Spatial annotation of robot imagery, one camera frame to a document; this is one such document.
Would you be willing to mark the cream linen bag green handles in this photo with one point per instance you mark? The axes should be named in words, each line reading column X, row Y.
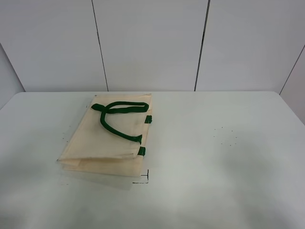
column 111, row 137

